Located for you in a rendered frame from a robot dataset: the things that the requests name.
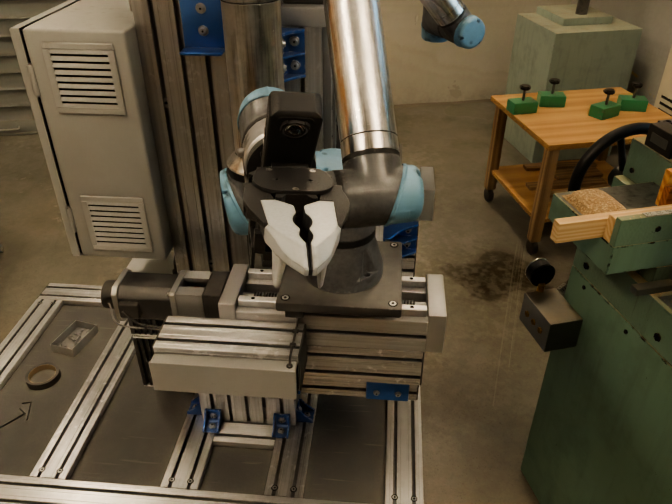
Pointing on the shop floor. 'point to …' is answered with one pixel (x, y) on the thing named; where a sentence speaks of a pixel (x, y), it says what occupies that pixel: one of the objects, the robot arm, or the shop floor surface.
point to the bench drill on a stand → (567, 59)
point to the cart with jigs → (541, 187)
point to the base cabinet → (602, 413)
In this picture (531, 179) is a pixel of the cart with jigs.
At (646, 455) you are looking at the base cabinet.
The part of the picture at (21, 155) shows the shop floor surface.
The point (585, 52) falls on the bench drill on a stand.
